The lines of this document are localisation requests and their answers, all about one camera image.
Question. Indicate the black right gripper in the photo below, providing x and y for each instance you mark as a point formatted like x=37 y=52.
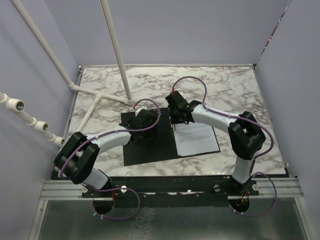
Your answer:
x=174 y=121

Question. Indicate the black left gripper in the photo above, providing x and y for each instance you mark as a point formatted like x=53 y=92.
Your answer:
x=150 y=133

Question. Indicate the white folder black inside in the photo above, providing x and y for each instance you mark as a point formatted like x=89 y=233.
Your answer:
x=160 y=148

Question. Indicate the white paper sheets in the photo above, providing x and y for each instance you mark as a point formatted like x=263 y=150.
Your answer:
x=194 y=139

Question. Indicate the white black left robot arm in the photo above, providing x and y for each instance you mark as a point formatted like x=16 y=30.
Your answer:
x=77 y=157

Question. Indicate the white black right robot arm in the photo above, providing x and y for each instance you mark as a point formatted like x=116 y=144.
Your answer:
x=246 y=137

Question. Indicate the metal folder clip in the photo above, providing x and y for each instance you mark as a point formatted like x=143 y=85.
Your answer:
x=173 y=129

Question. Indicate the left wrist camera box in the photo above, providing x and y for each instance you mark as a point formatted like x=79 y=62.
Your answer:
x=139 y=109

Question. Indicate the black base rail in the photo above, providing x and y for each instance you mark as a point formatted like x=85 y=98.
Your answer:
x=174 y=191

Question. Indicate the aluminium rail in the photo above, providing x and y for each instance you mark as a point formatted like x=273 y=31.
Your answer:
x=282 y=187

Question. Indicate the white pipe frame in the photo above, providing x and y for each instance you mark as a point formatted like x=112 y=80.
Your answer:
x=38 y=77

